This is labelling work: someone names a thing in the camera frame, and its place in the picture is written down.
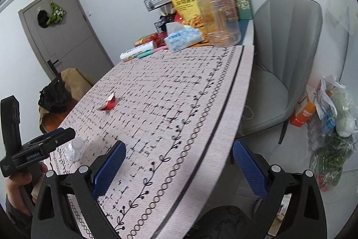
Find person's left hand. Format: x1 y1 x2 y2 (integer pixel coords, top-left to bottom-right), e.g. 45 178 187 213
5 172 33 217

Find patterned white tablecloth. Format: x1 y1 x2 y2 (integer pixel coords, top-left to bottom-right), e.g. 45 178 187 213
47 45 254 238

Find yellow snack bag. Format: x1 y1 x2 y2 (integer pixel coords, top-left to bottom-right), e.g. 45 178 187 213
167 0 209 38

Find crushed clear plastic bottle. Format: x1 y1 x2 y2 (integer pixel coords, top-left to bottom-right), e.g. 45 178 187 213
64 137 84 163

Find clear plastic jar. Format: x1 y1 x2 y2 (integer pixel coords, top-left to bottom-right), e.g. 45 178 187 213
197 0 241 47

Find red tin can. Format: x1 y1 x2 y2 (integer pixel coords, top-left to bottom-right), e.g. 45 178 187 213
174 11 186 25

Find orange cardboard box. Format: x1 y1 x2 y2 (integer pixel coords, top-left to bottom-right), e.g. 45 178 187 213
290 85 316 127

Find teal marker pen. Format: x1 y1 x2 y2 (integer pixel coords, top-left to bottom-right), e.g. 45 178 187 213
137 47 167 59

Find green toy on door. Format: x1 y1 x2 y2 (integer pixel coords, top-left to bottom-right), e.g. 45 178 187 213
46 2 66 26

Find grey upholstered chair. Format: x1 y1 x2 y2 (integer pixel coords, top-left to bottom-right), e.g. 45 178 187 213
237 0 323 139

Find bag of green vegetables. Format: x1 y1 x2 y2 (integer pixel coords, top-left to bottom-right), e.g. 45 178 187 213
310 132 356 192

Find grey keyboard-like rack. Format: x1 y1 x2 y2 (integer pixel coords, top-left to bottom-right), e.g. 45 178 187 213
144 0 171 11

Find blue tissue pack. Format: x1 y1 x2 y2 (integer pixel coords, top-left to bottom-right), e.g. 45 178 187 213
164 22 204 52

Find black knee trousers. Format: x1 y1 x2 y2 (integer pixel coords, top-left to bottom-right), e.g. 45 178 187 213
187 206 250 239

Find blue water bottle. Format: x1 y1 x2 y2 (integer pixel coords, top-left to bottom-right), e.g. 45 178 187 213
322 111 336 135

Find red snack packets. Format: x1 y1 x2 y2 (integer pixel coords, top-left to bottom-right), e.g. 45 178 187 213
134 32 167 47

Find black hat on door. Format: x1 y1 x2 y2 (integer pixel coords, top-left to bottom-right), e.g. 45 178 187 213
37 10 49 28

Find white roll package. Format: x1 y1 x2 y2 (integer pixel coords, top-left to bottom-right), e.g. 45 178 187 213
120 41 157 62

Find grey door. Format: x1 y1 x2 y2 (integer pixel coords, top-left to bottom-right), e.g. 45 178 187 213
19 0 113 82

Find brown wooden chair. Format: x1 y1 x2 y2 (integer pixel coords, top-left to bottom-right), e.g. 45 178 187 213
38 68 95 133

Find white plastic bag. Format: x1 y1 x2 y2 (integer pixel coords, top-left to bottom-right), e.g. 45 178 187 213
314 75 357 137

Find small red paper scrap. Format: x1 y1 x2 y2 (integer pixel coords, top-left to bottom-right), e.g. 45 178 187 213
97 93 116 111

